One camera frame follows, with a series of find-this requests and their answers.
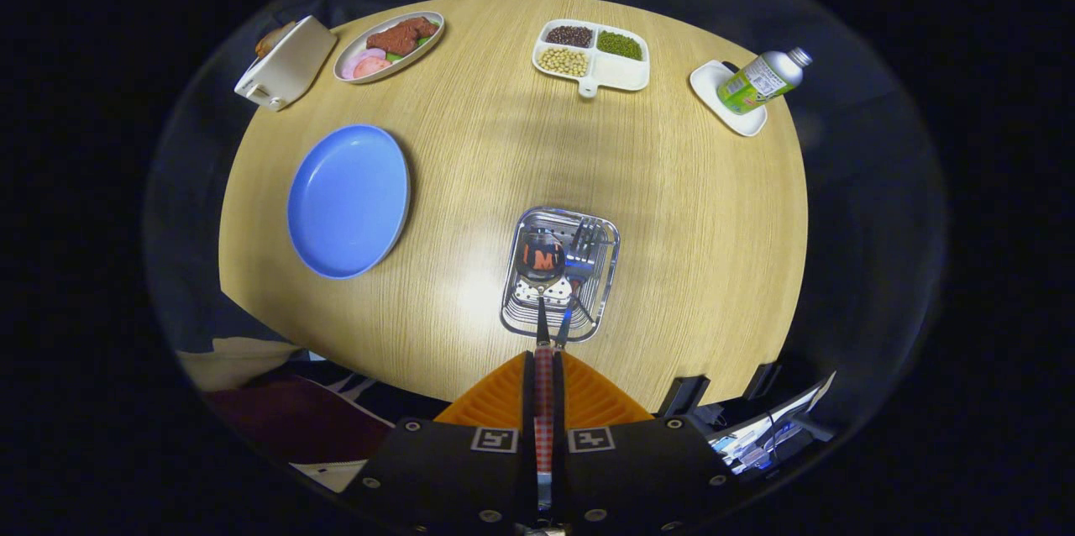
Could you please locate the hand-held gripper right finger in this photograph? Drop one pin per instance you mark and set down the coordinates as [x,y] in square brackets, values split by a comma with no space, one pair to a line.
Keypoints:
[559,427]

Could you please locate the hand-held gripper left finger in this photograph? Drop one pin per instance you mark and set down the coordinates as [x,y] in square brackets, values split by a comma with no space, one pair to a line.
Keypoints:
[527,427]

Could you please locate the perforated metal basket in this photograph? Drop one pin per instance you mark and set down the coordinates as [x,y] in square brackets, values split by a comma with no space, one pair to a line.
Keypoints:
[525,309]

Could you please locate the black clamp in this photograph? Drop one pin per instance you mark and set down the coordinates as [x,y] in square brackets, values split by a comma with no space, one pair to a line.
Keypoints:
[760,380]
[682,395]

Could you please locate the black white striped cloth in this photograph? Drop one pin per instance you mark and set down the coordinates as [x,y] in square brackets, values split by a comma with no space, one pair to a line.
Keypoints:
[369,397]

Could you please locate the dark red cloth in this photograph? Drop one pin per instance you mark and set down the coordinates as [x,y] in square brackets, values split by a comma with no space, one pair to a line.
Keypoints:
[294,423]

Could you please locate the blue round plate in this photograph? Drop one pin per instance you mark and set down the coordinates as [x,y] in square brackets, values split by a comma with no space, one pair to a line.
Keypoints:
[348,200]

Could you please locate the cream cloth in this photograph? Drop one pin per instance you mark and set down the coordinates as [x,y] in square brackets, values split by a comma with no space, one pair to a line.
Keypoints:
[235,359]

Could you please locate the white divided tray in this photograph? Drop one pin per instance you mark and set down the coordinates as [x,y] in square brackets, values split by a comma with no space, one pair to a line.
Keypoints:
[621,72]

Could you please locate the pile of yellow soybeans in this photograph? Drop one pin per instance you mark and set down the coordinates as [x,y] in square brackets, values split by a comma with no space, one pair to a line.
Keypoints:
[563,61]

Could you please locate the small white square dish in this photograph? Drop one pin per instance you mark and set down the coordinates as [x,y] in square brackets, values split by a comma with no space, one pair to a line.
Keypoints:
[714,91]

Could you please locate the pile of green beans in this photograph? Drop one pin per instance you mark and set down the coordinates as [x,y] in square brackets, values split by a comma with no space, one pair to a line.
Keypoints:
[620,44]

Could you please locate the white oval food plate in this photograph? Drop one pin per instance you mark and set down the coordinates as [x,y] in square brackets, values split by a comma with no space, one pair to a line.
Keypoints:
[416,53]

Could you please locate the pile of dark red beans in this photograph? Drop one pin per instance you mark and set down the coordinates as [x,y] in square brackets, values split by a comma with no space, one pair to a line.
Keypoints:
[570,36]

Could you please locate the green vegetable leaf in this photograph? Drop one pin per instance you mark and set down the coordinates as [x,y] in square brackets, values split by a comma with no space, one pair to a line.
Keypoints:
[395,57]

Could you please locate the silver bottle with green label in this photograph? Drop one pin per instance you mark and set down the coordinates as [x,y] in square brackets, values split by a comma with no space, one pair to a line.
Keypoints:
[756,82]

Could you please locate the pale pink ham slice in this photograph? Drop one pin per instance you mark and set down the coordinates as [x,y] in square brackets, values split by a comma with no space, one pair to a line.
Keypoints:
[353,61]

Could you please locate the brown braised meat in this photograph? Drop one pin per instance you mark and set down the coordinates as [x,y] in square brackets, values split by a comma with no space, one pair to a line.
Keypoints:
[399,38]

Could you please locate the cream white toaster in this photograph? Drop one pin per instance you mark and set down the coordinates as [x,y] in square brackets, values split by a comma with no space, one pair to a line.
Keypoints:
[290,65]

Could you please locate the brown toast slice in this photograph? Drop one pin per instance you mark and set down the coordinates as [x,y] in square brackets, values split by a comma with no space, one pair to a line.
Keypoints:
[273,40]

